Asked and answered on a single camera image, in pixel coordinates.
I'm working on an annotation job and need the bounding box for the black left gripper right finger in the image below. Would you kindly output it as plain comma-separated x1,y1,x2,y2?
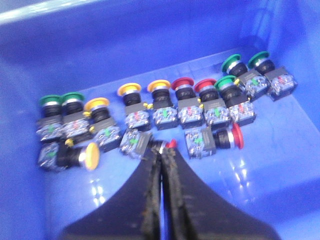
161,148,280,240

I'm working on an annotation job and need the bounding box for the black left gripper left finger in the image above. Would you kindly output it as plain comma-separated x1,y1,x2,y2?
60,148,161,240

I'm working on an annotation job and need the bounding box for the red mushroom push button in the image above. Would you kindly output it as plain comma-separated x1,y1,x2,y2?
119,129,177,160

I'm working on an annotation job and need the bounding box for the red push button lying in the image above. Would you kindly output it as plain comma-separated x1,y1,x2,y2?
184,123,244,159

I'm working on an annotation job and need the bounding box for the yellow push button upright left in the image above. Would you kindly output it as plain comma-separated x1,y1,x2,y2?
84,97,122,153

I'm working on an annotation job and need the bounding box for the yellow push button upright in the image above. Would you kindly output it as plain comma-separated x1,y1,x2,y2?
117,82,151,132
84,97,122,153
147,79,179,131

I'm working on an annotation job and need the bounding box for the red push button upright left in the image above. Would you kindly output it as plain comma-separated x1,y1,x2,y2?
171,77,204,129

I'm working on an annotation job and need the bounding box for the red push button upright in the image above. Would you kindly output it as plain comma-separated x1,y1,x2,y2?
194,78,231,130
171,77,204,129

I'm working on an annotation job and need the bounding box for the yellow push button upright middle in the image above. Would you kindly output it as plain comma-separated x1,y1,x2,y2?
117,82,151,132

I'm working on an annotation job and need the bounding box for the yellow push button upright right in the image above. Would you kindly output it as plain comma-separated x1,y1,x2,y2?
147,79,179,131

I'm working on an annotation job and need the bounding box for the red push button upright right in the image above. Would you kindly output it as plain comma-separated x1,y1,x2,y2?
194,78,231,130

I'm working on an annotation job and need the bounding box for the yellow push button lying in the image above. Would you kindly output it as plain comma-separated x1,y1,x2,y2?
37,141,100,172

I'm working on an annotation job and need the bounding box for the green push button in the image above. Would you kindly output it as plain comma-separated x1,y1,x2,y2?
36,94,63,143
221,53,270,102
62,92,92,147
214,75,256,126
247,51,298,101

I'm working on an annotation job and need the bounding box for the green push button middle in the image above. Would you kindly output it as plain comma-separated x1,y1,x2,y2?
214,75,256,126

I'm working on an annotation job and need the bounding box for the green push button far left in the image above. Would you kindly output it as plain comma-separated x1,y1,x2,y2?
36,94,63,143

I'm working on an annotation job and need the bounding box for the green push button back left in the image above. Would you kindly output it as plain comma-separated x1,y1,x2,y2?
221,53,270,102

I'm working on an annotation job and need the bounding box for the green push button back right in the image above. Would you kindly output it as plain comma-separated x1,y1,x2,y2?
247,51,298,101

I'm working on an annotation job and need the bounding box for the left blue plastic bin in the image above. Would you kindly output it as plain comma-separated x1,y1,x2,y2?
0,0,320,240

